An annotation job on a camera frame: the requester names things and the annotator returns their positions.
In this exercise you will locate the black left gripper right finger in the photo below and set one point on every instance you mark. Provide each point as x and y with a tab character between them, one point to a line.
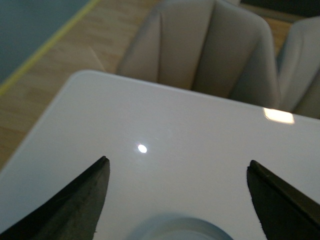
284	212

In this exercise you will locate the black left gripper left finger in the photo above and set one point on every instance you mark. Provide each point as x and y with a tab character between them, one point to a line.
71	214

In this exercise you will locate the light blue plate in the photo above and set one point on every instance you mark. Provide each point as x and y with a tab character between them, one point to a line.
183	228

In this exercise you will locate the beige chair right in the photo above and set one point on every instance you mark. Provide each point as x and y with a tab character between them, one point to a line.
298	65

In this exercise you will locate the beige chair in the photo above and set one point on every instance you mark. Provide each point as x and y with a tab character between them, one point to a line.
207	46
298	65

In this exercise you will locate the beige chair left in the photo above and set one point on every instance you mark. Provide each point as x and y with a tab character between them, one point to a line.
207	46

